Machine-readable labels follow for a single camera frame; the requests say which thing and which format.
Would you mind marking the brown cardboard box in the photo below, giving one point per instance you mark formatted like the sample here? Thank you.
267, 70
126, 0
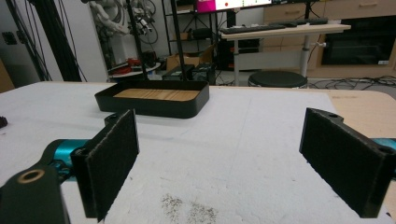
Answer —
180, 60

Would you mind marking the white desk with wooden top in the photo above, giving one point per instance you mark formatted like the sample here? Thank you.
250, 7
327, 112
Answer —
289, 31

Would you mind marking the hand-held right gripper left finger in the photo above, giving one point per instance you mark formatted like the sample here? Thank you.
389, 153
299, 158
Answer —
112, 161

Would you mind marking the black round stool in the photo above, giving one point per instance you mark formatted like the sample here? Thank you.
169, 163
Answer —
277, 79

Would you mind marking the round white side table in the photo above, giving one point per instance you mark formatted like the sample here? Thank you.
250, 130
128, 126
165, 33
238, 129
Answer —
134, 70

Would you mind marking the black wall socket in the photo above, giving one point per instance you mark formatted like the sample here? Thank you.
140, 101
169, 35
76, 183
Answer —
9, 38

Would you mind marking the light wooden cabinet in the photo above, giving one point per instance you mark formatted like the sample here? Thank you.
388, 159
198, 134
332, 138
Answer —
289, 12

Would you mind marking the black built-in oven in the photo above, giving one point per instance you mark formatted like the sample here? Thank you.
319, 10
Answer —
358, 40

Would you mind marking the white foam table mat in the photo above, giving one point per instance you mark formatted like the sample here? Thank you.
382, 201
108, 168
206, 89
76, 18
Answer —
233, 140

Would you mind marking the small black object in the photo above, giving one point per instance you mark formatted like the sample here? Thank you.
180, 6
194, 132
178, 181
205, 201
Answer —
2, 122

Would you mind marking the black tray with wooden bottom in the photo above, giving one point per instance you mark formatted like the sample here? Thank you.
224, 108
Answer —
155, 107

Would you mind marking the black stand pole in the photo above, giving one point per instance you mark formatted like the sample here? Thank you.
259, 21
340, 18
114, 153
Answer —
137, 43
179, 43

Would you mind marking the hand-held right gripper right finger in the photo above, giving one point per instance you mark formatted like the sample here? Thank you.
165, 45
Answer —
342, 158

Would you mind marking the computer monitor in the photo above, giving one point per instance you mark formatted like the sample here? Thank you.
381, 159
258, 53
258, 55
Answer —
236, 4

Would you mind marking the black metal shelf rack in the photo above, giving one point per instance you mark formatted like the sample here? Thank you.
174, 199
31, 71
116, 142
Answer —
199, 34

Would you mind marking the black keyboard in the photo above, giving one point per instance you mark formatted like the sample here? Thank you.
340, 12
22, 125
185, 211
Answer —
299, 21
249, 29

